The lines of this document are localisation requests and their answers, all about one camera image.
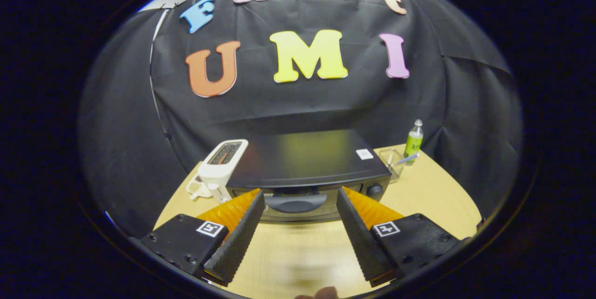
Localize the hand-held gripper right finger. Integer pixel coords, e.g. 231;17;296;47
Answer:
335;186;461;288

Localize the black toaster oven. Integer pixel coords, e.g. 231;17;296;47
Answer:
226;129;392;223

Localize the black backdrop cloth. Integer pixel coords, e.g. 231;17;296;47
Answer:
77;0;523;239

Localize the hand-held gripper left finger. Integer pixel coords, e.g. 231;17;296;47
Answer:
139;188;266;287

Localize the clear glass container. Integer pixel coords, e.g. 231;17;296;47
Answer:
378;148;405;183

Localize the white pop-up toaster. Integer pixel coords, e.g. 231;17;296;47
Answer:
198;139;249;204

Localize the small white snack plate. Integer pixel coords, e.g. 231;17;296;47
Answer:
186;176;212;200

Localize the green label drink bottle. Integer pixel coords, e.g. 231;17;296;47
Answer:
403;119;424;165

